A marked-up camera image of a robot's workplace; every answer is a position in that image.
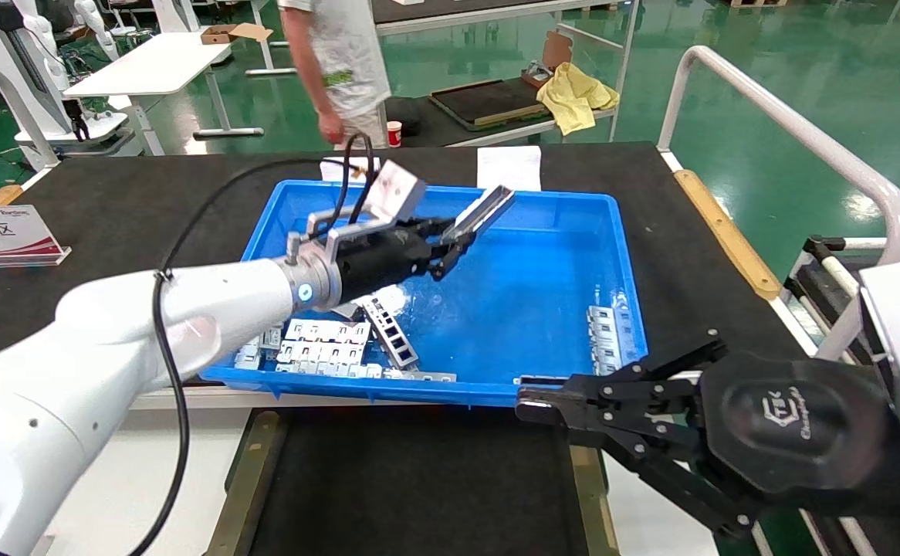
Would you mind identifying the black container with olive rim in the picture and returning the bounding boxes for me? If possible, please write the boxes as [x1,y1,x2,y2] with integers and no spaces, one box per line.
[203,405,621,556]

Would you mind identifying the red and white sign card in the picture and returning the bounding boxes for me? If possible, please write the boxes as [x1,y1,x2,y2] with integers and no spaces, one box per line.
[0,205,73,270]

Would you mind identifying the white multi-cell metal part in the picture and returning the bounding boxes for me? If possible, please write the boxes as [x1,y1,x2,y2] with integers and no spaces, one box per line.
[276,342,371,366]
[284,318,374,344]

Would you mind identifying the brown cardboard piece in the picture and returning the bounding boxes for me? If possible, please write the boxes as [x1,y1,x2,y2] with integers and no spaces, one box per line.
[543,31,573,70]

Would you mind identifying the blue plastic bin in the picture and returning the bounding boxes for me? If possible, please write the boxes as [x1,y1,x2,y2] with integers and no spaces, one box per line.
[201,179,655,409]

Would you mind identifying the large white paper sheet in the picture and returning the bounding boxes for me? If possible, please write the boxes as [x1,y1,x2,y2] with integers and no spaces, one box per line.
[477,146,542,192]

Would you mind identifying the open flat cardboard box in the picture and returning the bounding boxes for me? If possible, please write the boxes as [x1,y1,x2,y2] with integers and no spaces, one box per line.
[201,23,273,46]

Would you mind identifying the small white metal part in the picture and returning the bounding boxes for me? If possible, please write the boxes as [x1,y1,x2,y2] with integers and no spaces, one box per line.
[234,328,285,371]

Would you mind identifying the white metal shelf rack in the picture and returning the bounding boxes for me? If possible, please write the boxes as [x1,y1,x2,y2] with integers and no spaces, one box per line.
[369,0,640,149]

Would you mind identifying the tube cart with black shelves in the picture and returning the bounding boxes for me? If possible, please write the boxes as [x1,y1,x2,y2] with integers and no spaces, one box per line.
[786,234,900,364]

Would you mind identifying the yellow cloth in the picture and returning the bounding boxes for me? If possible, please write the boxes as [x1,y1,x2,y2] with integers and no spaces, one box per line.
[536,63,619,137]

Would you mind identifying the white workshop table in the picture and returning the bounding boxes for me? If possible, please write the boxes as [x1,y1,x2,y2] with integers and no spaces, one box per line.
[64,31,266,155]

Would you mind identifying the black flat tray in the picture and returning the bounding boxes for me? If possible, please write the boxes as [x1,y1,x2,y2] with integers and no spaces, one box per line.
[429,79,551,132]

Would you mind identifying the metal part with square windows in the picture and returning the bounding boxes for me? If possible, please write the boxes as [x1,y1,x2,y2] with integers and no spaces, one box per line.
[363,297,420,371]

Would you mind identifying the ribbed silver metal part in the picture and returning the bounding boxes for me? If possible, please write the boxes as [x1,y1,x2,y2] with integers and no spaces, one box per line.
[586,305,625,379]

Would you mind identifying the silver metal cage part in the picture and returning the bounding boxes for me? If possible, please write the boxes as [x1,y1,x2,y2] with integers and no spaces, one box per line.
[444,185,515,242]

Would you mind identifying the long wooden edge strip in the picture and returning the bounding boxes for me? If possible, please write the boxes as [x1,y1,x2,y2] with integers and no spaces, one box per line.
[674,170,781,302]

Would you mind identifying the grey tube guard rail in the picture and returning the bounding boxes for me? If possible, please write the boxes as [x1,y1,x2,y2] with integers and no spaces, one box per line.
[0,64,59,167]

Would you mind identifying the white tube guard rail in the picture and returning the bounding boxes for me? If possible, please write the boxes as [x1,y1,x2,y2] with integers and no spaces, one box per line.
[657,46,900,267]

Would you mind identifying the black bag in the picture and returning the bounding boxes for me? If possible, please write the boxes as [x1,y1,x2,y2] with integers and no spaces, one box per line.
[384,98,421,138]

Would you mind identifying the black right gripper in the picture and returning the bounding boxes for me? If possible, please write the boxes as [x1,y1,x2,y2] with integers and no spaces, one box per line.
[516,336,900,538]

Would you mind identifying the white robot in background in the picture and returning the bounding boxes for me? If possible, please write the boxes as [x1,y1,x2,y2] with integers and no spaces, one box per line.
[0,0,133,167]

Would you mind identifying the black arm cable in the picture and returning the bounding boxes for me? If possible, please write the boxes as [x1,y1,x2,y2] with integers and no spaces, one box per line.
[130,133,380,556]

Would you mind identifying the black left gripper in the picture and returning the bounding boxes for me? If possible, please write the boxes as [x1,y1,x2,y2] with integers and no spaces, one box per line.
[334,218,475,302]

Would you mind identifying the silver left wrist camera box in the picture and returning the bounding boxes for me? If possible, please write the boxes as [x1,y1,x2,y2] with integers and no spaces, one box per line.
[286,158,428,267]

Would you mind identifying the long thin metal strip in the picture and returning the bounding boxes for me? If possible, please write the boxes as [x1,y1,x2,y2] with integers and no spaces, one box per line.
[275,361,457,385]

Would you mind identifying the person in white T-shirt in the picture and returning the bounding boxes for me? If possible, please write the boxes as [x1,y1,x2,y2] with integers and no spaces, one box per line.
[279,0,391,151]

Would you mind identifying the small white paper sheet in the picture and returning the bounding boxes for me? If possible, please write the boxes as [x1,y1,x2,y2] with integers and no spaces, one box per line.
[320,157,383,185]

